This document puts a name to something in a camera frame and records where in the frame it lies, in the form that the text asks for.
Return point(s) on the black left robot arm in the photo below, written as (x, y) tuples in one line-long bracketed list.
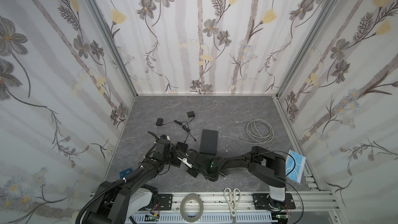
[(110, 202)]

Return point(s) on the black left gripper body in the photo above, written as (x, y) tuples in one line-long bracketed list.
[(175, 151)]

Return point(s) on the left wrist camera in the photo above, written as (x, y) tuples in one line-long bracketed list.
[(165, 137)]

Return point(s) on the small blue box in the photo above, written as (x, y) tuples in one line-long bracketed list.
[(125, 173)]

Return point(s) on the black power adapter with cable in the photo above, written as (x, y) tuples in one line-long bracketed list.
[(160, 122)]

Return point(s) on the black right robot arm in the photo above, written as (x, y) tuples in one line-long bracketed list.
[(271, 167)]

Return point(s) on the white handled scissors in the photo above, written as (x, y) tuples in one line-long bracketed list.
[(232, 197)]

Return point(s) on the clear tape roll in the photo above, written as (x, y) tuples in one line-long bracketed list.
[(191, 208)]

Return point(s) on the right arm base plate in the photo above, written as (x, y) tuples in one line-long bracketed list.
[(265, 202)]

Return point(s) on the blue face mask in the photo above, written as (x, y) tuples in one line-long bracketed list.
[(295, 166)]

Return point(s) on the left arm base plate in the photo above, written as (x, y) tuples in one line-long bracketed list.
[(159, 202)]

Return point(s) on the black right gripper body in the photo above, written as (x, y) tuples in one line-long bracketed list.
[(194, 162)]

